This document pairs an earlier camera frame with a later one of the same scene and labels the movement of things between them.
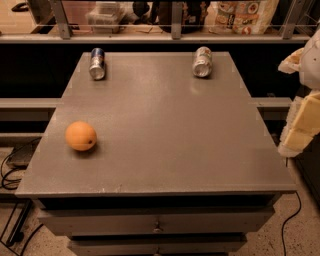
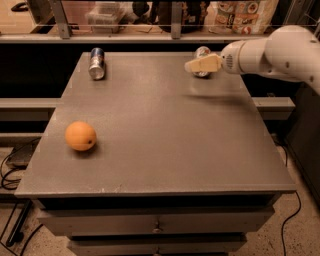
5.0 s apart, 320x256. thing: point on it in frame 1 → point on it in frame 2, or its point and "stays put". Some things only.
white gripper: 311,65 → 229,62
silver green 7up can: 202,62 stays put
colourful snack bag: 250,17 stays put
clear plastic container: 106,16 stays put
